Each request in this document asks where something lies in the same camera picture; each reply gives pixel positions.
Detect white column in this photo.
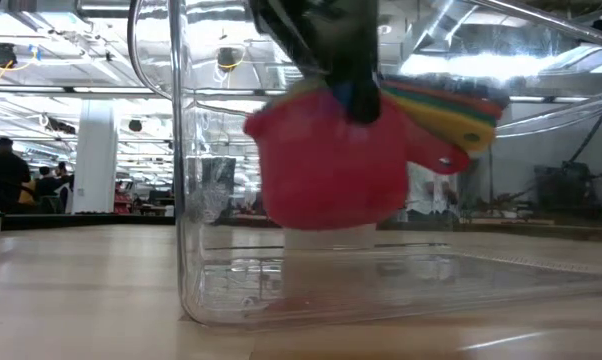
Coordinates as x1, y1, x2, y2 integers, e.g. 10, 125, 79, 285
73, 99, 118, 215

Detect silver ventilation duct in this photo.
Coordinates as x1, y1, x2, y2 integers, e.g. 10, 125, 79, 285
400, 0, 482, 56

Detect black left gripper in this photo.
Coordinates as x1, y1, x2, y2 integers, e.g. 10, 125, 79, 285
248, 0, 382, 126

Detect black equipment rack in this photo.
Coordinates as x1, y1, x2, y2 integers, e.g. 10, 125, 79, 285
533, 162, 602, 206

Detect yellow measuring cup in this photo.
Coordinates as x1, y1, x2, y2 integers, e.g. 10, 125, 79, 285
275, 79, 497, 154

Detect orange measuring cup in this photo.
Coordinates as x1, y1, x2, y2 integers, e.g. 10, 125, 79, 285
380, 79, 505, 114

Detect black power cable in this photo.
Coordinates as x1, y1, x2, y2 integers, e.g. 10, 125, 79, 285
565, 107, 602, 166

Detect clear plastic basket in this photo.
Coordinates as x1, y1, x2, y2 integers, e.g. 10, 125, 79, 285
128, 0, 602, 331

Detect green measuring cup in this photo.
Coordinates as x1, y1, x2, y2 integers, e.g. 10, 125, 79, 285
380, 84, 500, 124

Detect red measuring cup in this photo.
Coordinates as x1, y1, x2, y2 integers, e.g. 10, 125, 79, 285
244, 89, 471, 231

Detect white plant pot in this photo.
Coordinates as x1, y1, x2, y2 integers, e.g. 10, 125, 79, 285
280, 222, 380, 250

